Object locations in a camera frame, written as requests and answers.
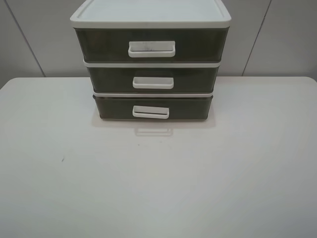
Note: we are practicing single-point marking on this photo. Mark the dark translucent bottom drawer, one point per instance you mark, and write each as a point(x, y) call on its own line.
point(116, 108)

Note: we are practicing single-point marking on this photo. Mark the dark translucent drawer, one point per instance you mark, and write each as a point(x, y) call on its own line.
point(116, 108)
point(174, 80)
point(191, 45)

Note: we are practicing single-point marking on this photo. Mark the dark translucent middle drawer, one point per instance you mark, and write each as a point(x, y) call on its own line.
point(174, 80)

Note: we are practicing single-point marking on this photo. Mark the dark translucent top drawer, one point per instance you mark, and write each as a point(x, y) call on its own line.
point(191, 45)

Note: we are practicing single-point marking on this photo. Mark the white plastic drawer cabinet frame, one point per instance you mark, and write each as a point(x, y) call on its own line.
point(151, 14)

